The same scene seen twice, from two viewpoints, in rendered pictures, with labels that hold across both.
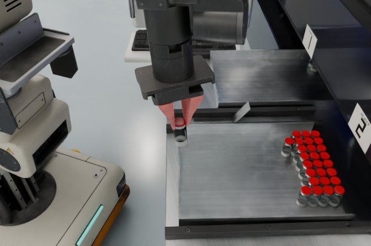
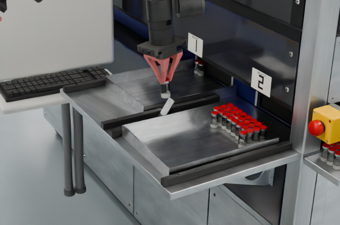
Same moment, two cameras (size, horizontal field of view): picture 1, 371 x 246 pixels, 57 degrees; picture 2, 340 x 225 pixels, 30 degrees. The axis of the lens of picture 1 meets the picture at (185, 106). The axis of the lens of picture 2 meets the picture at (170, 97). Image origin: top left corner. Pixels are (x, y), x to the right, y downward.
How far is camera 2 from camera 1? 1.07 m
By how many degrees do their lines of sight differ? 30
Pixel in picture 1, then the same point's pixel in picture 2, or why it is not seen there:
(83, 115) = not seen: outside the picture
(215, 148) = (160, 136)
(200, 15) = (182, 0)
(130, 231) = not seen: outside the picture
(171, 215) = (158, 176)
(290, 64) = (178, 75)
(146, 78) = (149, 46)
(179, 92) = (172, 49)
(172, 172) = (137, 156)
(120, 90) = not seen: outside the picture
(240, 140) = (175, 128)
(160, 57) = (161, 29)
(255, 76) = (156, 88)
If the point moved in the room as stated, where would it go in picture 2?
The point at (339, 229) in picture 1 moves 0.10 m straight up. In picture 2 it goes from (273, 148) to (277, 115)
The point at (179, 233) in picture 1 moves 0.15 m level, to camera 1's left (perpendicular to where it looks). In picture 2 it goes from (173, 177) to (117, 193)
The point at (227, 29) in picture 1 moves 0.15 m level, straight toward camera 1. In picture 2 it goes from (197, 5) to (226, 25)
